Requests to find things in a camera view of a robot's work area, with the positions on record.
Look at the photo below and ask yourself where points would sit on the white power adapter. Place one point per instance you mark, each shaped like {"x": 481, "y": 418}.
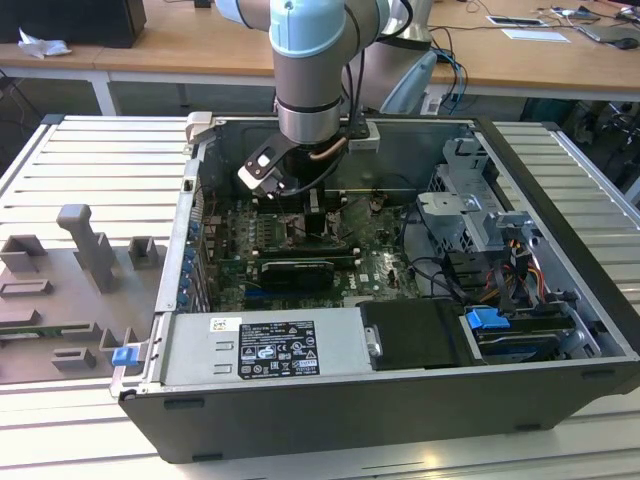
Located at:
{"x": 432, "y": 104}

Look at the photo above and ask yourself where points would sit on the green RAM stick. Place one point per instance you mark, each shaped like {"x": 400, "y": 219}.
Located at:
{"x": 45, "y": 331}

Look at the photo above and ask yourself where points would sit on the wooden desk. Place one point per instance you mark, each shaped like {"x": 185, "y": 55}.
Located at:
{"x": 200, "y": 45}

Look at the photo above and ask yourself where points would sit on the grey case latch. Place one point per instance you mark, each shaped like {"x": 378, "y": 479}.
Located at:
{"x": 200, "y": 127}

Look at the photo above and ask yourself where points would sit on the crumpled white paper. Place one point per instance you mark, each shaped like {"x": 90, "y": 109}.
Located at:
{"x": 42, "y": 46}

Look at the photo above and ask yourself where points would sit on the CPU socket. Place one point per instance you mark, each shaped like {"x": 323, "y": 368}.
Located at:
{"x": 295, "y": 232}

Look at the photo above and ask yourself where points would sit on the silver power supply unit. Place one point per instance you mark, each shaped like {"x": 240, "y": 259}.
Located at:
{"x": 195, "y": 350}

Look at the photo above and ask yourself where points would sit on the black PC case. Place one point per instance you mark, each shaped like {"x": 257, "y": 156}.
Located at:
{"x": 350, "y": 415}

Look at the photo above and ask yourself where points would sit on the coin cell battery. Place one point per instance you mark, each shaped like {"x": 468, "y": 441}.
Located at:
{"x": 378, "y": 201}

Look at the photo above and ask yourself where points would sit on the grey parts rack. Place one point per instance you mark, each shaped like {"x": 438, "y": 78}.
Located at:
{"x": 60, "y": 305}

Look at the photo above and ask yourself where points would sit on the metal drive cage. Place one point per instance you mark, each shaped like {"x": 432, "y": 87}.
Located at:
{"x": 450, "y": 220}

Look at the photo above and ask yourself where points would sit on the black plastic shroud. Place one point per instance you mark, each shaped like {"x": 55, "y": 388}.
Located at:
{"x": 415, "y": 335}

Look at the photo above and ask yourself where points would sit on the pale blue teach pendant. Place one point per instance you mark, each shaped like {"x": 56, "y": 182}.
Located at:
{"x": 410, "y": 85}

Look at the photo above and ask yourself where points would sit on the green motherboard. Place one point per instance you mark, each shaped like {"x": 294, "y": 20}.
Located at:
{"x": 380, "y": 270}

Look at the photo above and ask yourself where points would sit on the black computer mouse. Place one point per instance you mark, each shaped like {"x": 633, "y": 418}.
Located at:
{"x": 625, "y": 44}

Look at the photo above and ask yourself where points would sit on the small black object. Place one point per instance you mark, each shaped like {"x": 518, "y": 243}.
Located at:
{"x": 202, "y": 4}

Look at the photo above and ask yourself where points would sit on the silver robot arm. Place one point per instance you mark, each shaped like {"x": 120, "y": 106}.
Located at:
{"x": 307, "y": 85}

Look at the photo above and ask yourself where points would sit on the black box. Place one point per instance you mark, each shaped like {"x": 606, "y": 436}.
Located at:
{"x": 75, "y": 20}

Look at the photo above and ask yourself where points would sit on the grey laptop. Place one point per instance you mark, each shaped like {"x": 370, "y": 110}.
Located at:
{"x": 612, "y": 32}

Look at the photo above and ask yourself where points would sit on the white paper sheet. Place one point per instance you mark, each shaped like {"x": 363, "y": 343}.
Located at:
{"x": 535, "y": 34}

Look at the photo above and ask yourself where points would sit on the graphics card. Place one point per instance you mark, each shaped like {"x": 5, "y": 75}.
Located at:
{"x": 295, "y": 277}

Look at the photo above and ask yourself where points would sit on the hard disk in blue carrier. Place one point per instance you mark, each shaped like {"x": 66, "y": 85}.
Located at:
{"x": 484, "y": 319}

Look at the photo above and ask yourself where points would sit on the flat white device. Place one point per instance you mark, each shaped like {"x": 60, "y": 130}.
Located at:
{"x": 515, "y": 21}

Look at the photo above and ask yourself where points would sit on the black label sticker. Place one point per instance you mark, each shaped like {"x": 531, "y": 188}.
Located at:
{"x": 277, "y": 350}

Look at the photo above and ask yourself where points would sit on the blue plastic latch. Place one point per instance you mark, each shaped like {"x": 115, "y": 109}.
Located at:
{"x": 125, "y": 356}

